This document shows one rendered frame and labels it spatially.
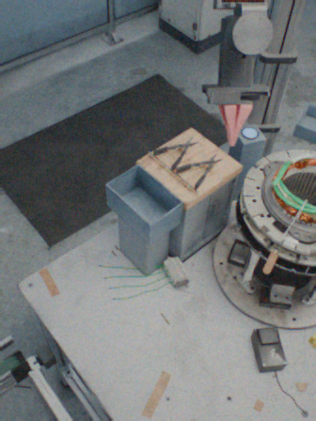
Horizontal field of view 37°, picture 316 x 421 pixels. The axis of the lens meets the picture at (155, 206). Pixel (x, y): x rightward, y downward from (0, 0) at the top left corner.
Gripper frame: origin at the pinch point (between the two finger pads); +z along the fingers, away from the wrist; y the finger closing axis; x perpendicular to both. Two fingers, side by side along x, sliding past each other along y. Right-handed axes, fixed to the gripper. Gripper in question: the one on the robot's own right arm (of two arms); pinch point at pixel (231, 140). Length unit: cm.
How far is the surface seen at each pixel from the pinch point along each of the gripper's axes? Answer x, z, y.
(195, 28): 262, -20, 28
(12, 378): 21, 65, -48
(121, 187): 37.5, 20.1, -19.6
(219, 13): 264, -30, 45
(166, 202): 33.4, 23.0, -8.3
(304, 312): 27, 52, 28
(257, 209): 21.9, 20.8, 11.7
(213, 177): 34.3, 16.7, 3.6
